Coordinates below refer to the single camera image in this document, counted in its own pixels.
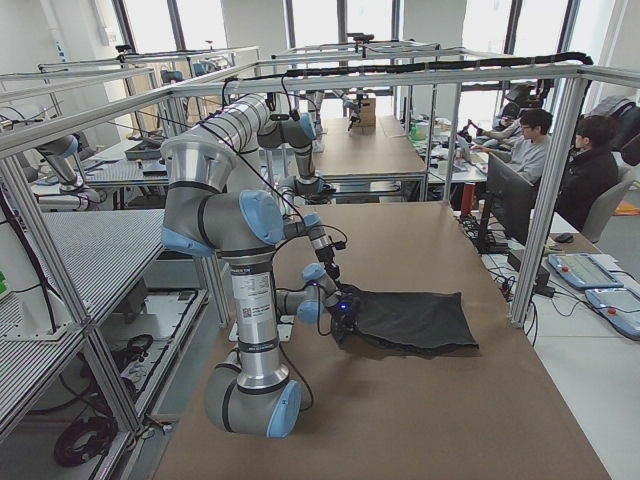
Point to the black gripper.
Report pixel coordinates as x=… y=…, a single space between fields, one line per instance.
x=346 y=317
x=334 y=270

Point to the black graphic t-shirt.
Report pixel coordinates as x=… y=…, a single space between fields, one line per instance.
x=423 y=323

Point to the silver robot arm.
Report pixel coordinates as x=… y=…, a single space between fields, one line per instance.
x=251 y=391
x=253 y=122

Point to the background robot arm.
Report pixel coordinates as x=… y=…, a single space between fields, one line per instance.
x=74 y=194

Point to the cardboard box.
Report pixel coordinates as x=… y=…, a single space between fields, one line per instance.
x=367 y=114

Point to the red thermos bottle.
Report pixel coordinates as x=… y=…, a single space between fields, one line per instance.
x=467 y=198

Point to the black computer monitor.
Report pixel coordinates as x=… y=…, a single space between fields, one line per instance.
x=509 y=199

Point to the person in grey hoodie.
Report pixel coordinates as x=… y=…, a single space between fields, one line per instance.
x=529 y=151

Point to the black computer mouse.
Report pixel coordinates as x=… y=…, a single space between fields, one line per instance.
x=564 y=238

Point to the far blue teach pendant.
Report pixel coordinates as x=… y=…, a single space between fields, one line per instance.
x=582 y=271

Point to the blue teach pendant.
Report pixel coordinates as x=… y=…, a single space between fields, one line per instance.
x=582 y=271
x=619 y=306

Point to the near blue teach pendant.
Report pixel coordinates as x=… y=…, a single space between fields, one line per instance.
x=619 y=306

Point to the person in black jacket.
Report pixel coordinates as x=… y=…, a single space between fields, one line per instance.
x=591 y=171

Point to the aluminium frame cage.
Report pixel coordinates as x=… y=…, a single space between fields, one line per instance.
x=25 y=375

